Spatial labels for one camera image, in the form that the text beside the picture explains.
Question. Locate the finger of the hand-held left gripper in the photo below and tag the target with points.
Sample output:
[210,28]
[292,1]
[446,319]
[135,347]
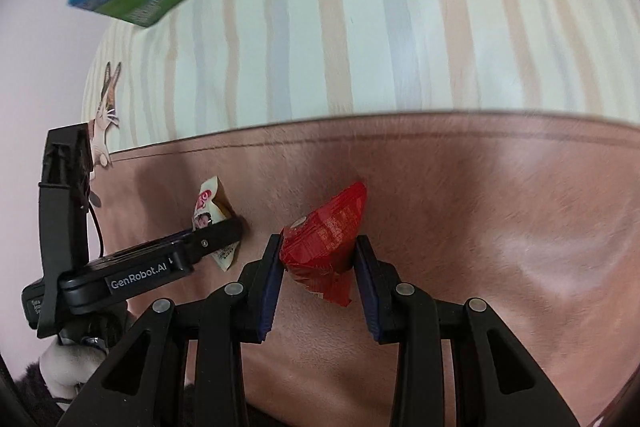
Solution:
[220,237]

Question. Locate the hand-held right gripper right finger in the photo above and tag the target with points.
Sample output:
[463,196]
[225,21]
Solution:
[367,292]

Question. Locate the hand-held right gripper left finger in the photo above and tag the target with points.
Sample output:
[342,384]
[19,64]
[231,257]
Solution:
[270,287]

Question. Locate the small white snack packet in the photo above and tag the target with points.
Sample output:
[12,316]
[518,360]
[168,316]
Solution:
[207,202]

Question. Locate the red snack packet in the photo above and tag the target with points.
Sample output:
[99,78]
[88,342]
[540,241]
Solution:
[325,232]

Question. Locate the person's left forearm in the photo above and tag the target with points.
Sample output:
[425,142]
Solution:
[55,372]

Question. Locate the striped blanket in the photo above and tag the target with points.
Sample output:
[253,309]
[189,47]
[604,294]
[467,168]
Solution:
[350,32]

